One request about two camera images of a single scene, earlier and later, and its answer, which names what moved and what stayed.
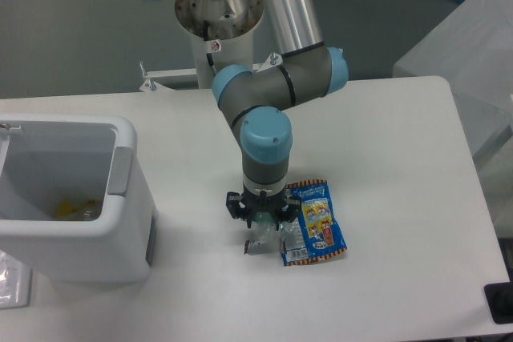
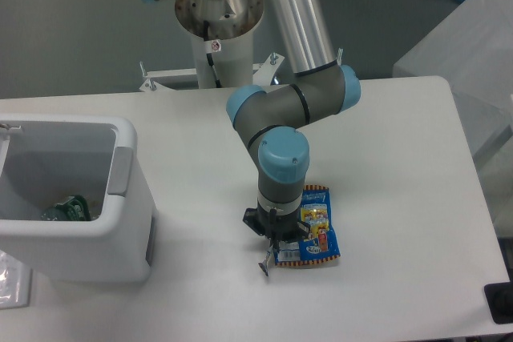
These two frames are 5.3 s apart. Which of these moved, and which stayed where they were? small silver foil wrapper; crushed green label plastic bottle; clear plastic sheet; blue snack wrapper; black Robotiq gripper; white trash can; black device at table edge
Moved: crushed green label plastic bottle; black Robotiq gripper; small silver foil wrapper
Stayed: white trash can; blue snack wrapper; black device at table edge; clear plastic sheet
